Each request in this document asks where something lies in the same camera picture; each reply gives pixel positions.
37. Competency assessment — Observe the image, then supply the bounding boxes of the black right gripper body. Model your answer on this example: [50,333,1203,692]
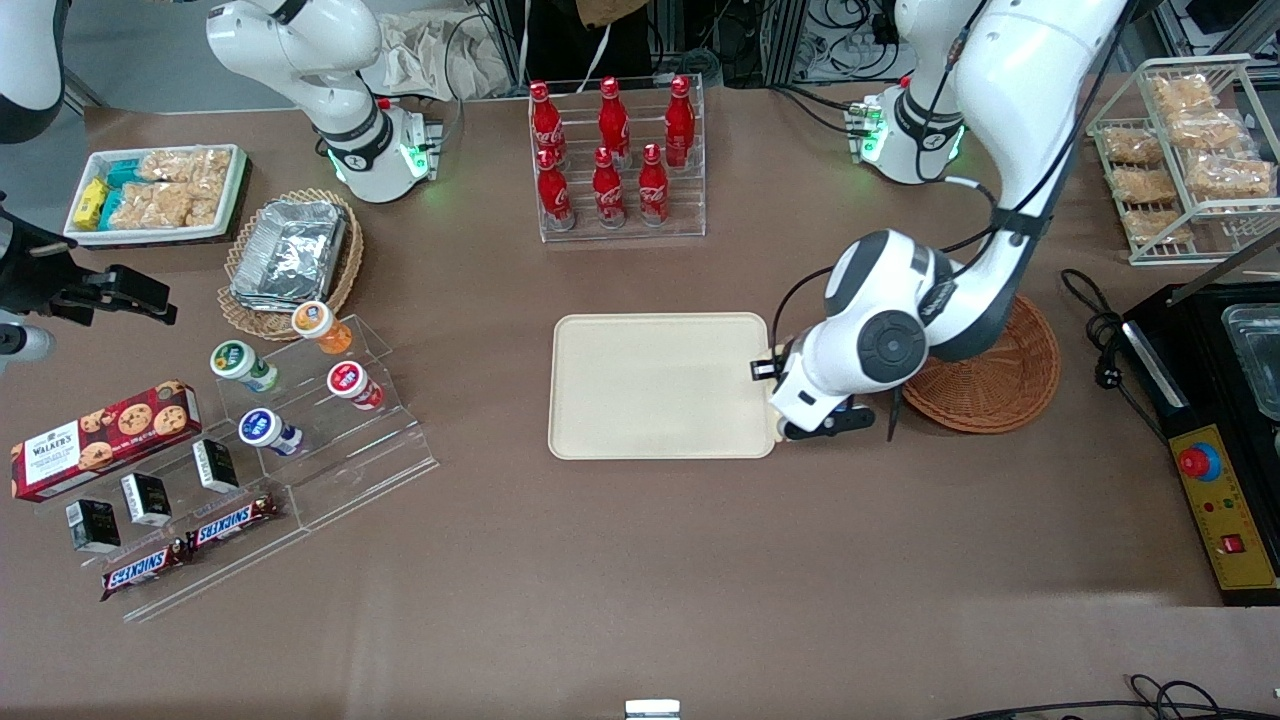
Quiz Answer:
[0,195,101,326]

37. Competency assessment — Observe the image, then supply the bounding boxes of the light oval wicker basket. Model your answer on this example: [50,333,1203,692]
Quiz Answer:
[217,188,365,343]

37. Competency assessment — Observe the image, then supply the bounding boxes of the white rectangular snack tray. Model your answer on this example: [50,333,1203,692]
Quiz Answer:
[63,144,249,248]

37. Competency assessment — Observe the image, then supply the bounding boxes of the brown round wicker basket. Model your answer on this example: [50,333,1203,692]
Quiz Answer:
[900,295,1062,435]

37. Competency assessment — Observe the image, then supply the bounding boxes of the beige plastic tray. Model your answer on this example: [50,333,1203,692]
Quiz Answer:
[548,312,779,461]

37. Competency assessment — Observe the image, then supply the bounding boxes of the rice cracker bag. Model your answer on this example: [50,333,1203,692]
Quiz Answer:
[138,148,233,186]
[108,180,223,231]

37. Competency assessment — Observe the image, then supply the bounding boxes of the yellow snack packet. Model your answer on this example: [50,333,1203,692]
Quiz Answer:
[73,178,109,231]

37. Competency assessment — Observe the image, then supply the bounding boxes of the green lid yogurt cup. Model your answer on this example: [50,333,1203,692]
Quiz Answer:
[209,340,281,394]

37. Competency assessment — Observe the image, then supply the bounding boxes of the red Walkers cookie box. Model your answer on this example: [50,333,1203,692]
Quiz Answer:
[10,380,203,503]

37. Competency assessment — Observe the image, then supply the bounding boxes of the stack of foil trays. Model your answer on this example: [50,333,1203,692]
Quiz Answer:
[230,198,349,311]

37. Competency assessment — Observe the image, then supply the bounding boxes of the blue lid yogurt cup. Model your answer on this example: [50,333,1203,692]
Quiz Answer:
[237,408,304,457]

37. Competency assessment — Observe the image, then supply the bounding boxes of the small black box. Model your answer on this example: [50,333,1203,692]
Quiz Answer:
[192,438,241,494]
[120,472,173,528]
[66,498,122,554]

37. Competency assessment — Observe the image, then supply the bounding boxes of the orange lid yogurt cup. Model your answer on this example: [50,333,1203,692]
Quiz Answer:
[291,301,354,356]

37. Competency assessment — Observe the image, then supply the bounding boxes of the red lid yogurt cup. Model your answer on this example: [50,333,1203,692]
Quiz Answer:
[326,361,386,411]

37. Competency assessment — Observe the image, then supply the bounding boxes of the Snickers chocolate bar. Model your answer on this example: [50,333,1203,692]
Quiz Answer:
[100,540,191,602]
[185,493,284,554]

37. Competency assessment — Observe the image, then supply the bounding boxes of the clear acrylic bottle rack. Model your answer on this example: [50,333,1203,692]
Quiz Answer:
[528,72,708,244]

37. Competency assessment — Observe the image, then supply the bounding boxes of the clear acrylic stepped stand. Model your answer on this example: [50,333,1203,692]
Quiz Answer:
[25,430,311,624]
[213,313,441,533]

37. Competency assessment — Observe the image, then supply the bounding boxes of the red cola bottle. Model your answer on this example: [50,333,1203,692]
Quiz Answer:
[638,143,670,227]
[592,147,627,229]
[664,75,696,169]
[536,148,576,233]
[597,76,632,166]
[528,80,566,166]

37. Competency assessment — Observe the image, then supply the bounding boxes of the clear bag of crackers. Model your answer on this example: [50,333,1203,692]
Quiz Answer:
[1125,205,1196,246]
[1185,155,1276,201]
[1150,75,1216,116]
[1100,125,1166,166]
[1165,110,1251,151]
[1110,165,1176,206]

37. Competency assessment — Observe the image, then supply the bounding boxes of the beige cloth bag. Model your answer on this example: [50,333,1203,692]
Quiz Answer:
[360,10,511,101]

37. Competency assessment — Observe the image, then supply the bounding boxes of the black machine with yellow panel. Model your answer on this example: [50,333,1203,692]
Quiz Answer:
[1120,283,1280,607]

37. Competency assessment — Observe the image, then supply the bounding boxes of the clear plastic container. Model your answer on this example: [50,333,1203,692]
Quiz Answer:
[1220,305,1280,421]

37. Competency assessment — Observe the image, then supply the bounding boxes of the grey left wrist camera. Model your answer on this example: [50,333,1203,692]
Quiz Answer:
[770,375,853,433]

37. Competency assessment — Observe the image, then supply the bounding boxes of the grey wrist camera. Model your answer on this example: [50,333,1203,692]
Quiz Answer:
[770,375,853,433]
[0,325,53,367]

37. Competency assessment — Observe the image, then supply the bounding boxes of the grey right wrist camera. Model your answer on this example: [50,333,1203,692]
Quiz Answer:
[0,325,53,367]

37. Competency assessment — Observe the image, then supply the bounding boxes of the black power cable with plug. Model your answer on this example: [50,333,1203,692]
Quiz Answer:
[1060,268,1171,441]

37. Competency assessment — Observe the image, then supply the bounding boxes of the aluminium frame with cables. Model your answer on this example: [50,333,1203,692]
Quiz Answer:
[480,0,901,89]

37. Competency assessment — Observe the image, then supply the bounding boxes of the black looped cables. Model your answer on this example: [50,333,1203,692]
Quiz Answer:
[945,675,1280,720]

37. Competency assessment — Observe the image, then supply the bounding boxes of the white wire rack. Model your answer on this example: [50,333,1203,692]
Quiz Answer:
[1087,55,1280,266]

